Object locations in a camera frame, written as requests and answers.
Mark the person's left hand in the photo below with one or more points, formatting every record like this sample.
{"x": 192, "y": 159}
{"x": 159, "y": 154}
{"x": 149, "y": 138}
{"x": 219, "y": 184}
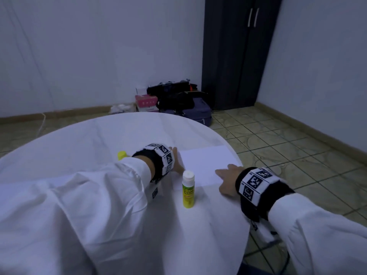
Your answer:
{"x": 176, "y": 162}

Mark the person's right hand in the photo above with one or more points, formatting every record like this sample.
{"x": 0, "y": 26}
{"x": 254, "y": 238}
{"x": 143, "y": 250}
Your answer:
{"x": 229, "y": 179}

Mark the white paper stack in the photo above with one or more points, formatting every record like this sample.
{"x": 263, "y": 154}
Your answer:
{"x": 203, "y": 163}

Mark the yellow glue stick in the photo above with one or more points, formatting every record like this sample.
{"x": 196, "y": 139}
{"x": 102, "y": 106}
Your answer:
{"x": 188, "y": 190}

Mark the yellow glue stick cap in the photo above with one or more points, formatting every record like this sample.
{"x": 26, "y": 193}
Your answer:
{"x": 122, "y": 155}

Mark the person's right forearm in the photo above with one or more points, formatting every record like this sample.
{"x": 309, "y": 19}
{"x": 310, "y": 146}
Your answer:
{"x": 321, "y": 237}

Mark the person's left forearm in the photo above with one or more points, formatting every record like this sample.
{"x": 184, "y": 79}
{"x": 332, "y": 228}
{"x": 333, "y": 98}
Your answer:
{"x": 74, "y": 220}

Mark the black left wristband with markers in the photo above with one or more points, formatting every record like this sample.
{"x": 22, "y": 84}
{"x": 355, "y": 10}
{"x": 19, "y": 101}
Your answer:
{"x": 156, "y": 160}

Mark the black wristband with markers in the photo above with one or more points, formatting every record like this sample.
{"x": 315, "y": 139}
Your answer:
{"x": 261, "y": 190}
{"x": 156, "y": 160}

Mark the black right wristband with markers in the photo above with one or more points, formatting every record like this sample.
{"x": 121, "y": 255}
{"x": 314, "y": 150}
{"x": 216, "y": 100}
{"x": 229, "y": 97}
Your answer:
{"x": 261, "y": 190}

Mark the blue suitcase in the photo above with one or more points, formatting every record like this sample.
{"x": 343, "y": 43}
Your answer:
{"x": 195, "y": 111}

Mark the black bag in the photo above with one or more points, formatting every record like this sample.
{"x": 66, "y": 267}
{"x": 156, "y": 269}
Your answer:
{"x": 172, "y": 95}

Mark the pink box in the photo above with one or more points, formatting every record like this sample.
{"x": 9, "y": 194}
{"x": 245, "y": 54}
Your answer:
{"x": 146, "y": 102}

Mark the white item on floor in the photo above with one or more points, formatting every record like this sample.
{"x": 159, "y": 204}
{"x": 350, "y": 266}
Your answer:
{"x": 121, "y": 108}

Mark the black wardrobe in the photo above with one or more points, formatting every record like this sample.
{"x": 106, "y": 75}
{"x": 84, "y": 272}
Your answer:
{"x": 241, "y": 48}

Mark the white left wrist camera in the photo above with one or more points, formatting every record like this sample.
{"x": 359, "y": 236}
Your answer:
{"x": 153, "y": 193}

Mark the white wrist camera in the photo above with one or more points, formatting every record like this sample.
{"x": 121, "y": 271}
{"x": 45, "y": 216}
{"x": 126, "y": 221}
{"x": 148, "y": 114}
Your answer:
{"x": 265, "y": 230}
{"x": 153, "y": 193}

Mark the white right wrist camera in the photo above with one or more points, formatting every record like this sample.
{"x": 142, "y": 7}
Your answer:
{"x": 265, "y": 230}

